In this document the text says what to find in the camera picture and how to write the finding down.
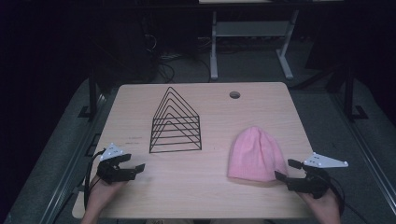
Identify black wire file rack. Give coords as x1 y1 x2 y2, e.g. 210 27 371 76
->
148 86 203 154

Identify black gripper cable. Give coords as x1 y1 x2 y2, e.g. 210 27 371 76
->
322 173 363 217
82 149 107 210

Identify person's right hand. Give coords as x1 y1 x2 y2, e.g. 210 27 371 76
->
298 189 343 219

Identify pink knitted beanie hat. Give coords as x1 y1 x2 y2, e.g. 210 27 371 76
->
226 125 290 183

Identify black metal stand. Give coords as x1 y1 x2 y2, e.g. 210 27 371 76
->
78 66 106 120
342 62 370 122

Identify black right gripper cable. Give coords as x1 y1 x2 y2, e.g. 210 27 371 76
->
322 173 363 217

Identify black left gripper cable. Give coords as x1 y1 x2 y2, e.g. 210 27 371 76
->
82 149 107 210

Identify white metal desk frame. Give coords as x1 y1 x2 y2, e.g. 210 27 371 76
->
208 9 301 81

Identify loose black floor cables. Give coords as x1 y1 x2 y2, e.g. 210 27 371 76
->
155 52 213 84

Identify person's left hand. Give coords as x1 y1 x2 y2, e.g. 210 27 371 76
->
84 178 126 217

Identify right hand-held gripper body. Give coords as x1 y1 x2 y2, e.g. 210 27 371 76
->
286 151 349 200

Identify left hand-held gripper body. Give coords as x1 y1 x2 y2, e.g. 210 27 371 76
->
96 143 138 185

